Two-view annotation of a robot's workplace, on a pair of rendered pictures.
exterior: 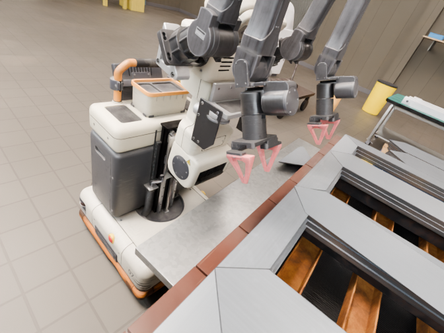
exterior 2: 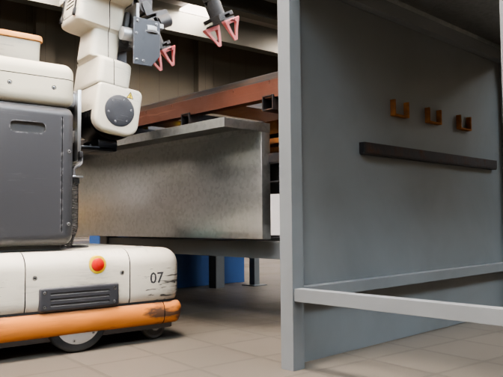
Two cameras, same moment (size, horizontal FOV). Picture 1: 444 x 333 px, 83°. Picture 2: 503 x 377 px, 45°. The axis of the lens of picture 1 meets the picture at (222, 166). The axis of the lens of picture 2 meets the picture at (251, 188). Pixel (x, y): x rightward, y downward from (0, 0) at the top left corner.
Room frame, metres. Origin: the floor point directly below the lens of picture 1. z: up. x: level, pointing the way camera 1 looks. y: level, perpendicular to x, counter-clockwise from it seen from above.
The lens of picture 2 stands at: (-0.25, 1.88, 0.36)
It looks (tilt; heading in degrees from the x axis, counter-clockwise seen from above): 3 degrees up; 289
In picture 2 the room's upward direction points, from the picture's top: straight up
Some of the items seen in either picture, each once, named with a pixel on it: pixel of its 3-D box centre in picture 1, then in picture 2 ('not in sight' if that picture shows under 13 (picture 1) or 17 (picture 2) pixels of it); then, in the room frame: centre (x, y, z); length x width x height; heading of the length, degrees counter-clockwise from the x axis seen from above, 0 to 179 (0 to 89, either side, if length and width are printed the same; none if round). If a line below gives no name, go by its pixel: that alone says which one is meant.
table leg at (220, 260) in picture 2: not in sight; (216, 225); (1.03, -1.20, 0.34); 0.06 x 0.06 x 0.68; 63
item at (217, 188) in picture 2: not in sight; (151, 193); (0.93, -0.29, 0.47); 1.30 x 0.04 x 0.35; 153
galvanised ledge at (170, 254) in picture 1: (265, 184); (135, 144); (0.97, -0.22, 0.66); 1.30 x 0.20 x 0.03; 153
